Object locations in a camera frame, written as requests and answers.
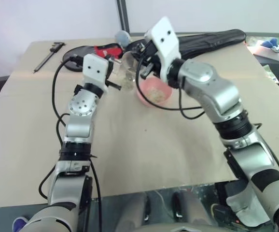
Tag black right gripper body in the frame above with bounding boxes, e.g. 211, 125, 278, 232
138, 40, 165, 74

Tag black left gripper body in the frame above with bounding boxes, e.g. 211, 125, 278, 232
105, 58, 115, 83

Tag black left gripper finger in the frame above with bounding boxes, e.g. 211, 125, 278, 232
104, 80, 122, 91
105, 54, 123, 65

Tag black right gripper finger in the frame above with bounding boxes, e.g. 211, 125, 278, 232
130, 43, 146, 54
140, 62, 156, 80

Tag clear glass mug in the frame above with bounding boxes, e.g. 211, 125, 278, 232
116, 50, 140, 92

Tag oatmeal flakes in mug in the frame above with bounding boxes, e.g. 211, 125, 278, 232
121, 74, 135, 89

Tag oatmeal flakes in bowl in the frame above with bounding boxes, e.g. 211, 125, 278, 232
146, 86, 166, 100

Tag pink plastic bowl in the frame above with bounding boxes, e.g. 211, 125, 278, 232
136, 77, 174, 106

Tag red black tool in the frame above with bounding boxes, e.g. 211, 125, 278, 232
93, 43, 124, 60

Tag grey-blue rounded object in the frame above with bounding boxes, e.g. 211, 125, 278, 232
115, 30, 133, 48

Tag grey metal pole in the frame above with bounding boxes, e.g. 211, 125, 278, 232
116, 0, 131, 35

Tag black round flat disc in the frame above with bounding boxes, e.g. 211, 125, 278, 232
62, 45, 99, 72

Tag long black zipped bag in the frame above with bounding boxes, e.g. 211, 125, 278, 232
129, 29, 248, 60

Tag black digital caliper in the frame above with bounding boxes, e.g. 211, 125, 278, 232
33, 42, 67, 73

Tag beige cardboard table cover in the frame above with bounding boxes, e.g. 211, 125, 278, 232
0, 40, 279, 209

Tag white tray box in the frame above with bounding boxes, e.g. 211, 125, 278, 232
246, 40, 279, 61

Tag blue toy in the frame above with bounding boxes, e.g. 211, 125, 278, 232
261, 38, 279, 49

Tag grey robot lower body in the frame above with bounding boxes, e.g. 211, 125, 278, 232
100, 185, 217, 232

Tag blue shoe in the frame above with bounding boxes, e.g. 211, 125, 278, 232
12, 216, 31, 232

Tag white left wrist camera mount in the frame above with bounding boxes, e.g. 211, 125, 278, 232
82, 54, 110, 94

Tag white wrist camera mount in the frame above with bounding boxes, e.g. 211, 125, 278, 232
144, 16, 182, 82
82, 54, 110, 94

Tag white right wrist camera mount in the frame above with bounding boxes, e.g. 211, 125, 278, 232
144, 16, 182, 82

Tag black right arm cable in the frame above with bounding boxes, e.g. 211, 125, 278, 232
134, 55, 206, 119

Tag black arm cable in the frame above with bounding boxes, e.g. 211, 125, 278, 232
134, 55, 206, 119
38, 54, 104, 232

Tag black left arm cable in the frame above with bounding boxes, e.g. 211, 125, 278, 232
38, 54, 104, 232

